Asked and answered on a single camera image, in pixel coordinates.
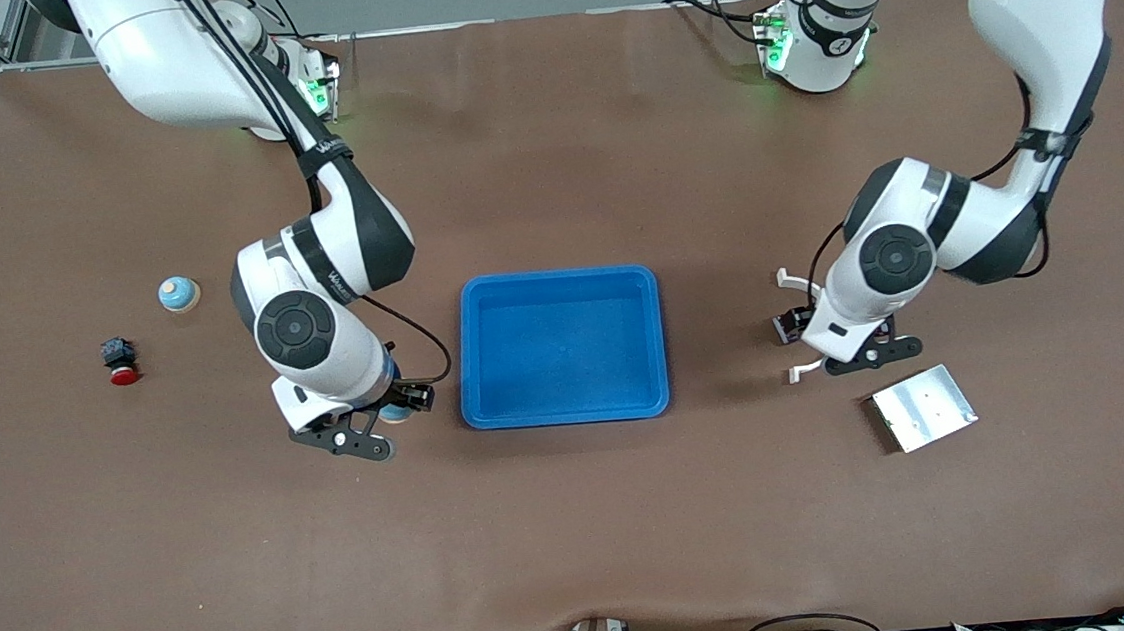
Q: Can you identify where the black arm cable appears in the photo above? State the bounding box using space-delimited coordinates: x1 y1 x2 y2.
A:
804 223 853 312
360 286 455 388

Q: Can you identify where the red mushroom button black body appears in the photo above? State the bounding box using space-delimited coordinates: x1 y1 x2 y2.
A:
99 335 141 389

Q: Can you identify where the silver metal plate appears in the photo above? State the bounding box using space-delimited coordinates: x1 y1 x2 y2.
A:
865 361 982 457

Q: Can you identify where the black base cable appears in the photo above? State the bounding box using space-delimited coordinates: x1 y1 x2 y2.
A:
663 0 770 51

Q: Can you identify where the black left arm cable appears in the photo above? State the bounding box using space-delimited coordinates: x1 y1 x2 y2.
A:
804 223 853 312

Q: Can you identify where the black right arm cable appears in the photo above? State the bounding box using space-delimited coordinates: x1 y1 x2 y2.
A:
360 286 455 388

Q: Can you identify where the blue plastic tray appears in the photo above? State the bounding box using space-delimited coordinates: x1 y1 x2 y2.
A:
451 262 672 434

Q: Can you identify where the white curved plastic bracket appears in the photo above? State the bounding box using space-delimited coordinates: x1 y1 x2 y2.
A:
776 265 834 385

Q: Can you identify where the brown table mat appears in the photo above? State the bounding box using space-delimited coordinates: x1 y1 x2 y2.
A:
0 0 1124 631

